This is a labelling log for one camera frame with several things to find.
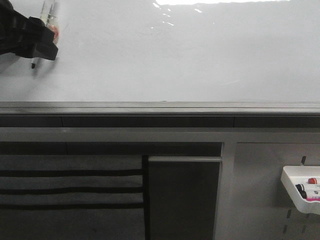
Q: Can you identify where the grey pegboard panel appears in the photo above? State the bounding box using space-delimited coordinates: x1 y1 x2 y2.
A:
215 143 320 240

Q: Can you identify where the black-capped marker in tray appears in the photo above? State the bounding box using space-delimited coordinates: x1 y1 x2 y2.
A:
295 184 320 199

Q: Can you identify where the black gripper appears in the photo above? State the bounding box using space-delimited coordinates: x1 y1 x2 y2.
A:
0 0 59 61

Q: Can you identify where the dark grey cabinet panel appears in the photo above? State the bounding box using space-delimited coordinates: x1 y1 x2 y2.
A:
149 156 221 240

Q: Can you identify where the white black-tipped whiteboard marker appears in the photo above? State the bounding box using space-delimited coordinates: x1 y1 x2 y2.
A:
30 0 61 70

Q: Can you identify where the grey black-striped fabric organizer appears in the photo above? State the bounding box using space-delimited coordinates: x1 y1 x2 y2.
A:
0 155 148 240

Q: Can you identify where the red-capped marker in tray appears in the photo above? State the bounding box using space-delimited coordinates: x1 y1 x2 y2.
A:
307 177 320 185

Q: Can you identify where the pink marker in tray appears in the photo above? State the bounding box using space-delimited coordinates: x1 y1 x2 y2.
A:
306 195 320 202

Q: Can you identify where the white whiteboard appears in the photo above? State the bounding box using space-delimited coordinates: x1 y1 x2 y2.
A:
0 0 320 115

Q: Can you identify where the white plastic marker tray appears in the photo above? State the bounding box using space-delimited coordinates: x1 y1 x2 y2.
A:
280 165 320 215

